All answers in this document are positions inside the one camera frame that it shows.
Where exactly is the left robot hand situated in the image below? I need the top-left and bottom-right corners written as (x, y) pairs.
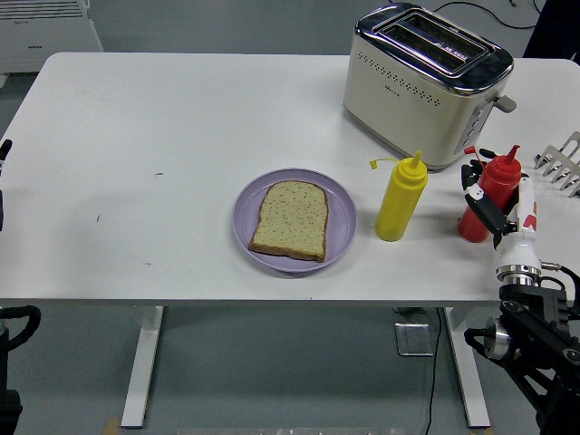
top-left (0, 139), bottom-right (14, 230)

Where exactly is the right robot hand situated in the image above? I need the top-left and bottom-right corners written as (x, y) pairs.
top-left (460, 147), bottom-right (543, 271)

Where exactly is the red squeeze bottle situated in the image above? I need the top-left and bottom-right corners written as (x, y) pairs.
top-left (457, 144), bottom-right (523, 244)

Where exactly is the slice of bread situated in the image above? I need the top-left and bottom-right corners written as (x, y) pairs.
top-left (247, 179), bottom-right (329, 263)

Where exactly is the silver metal rack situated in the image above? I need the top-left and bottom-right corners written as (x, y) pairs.
top-left (533, 130), bottom-right (580, 198)

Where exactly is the white ribbed appliance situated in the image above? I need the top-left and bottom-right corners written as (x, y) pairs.
top-left (0, 0), bottom-right (104, 76)

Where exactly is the white table leg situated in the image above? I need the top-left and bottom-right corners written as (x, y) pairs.
top-left (121, 305), bottom-right (165, 430)
top-left (442, 306), bottom-right (492, 430)

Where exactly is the yellow squeeze bottle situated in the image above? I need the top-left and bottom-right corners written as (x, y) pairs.
top-left (369, 150), bottom-right (430, 242)

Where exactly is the metal floor socket plate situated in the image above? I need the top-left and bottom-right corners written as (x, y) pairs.
top-left (393, 321), bottom-right (435, 358)

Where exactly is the cream and chrome toaster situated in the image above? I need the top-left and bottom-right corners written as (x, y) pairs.
top-left (342, 3), bottom-right (517, 172)

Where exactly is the purple round plate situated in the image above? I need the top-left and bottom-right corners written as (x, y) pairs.
top-left (232, 168), bottom-right (358, 274)

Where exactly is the person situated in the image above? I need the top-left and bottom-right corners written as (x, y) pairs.
top-left (523, 0), bottom-right (580, 63)

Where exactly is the thin black floor cable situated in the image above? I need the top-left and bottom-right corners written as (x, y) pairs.
top-left (423, 307), bottom-right (443, 435)

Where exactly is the looped black floor cable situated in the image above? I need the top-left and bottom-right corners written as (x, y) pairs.
top-left (430, 0), bottom-right (544, 30)

